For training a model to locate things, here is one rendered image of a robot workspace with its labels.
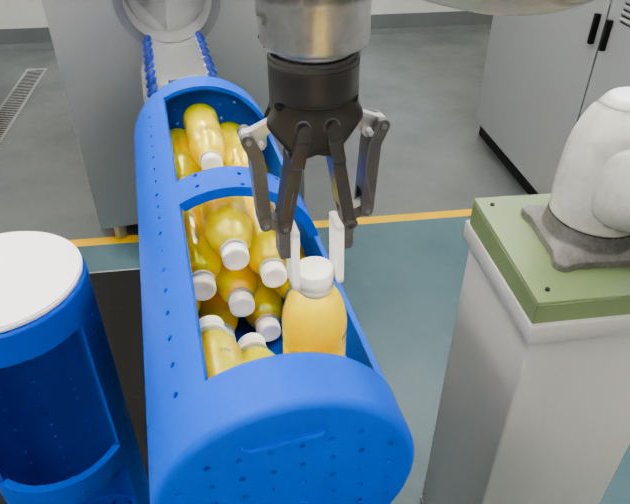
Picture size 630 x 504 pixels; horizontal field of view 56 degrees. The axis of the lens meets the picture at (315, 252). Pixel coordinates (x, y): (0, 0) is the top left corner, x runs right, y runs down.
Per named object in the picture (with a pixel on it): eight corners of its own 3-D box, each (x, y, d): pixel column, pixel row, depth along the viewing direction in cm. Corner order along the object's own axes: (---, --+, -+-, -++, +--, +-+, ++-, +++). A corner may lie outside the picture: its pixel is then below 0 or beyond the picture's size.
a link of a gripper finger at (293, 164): (316, 127, 50) (299, 126, 49) (292, 239, 56) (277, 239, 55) (304, 109, 53) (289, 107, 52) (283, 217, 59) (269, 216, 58)
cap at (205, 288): (217, 272, 88) (218, 279, 87) (212, 292, 90) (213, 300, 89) (190, 270, 87) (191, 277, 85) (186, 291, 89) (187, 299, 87)
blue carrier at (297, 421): (270, 184, 142) (260, 66, 125) (408, 529, 74) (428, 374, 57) (148, 203, 137) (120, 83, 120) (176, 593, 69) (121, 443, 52)
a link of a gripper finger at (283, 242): (290, 214, 56) (258, 219, 55) (291, 258, 59) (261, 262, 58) (287, 206, 57) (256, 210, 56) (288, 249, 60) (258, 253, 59)
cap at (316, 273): (289, 289, 62) (289, 276, 60) (304, 267, 64) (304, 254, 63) (325, 299, 60) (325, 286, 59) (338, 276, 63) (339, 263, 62)
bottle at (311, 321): (275, 408, 72) (269, 293, 61) (299, 367, 77) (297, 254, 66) (330, 427, 70) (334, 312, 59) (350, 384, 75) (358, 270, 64)
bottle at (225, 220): (213, 212, 103) (228, 279, 89) (188, 184, 99) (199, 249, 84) (246, 190, 102) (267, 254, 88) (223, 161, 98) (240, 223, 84)
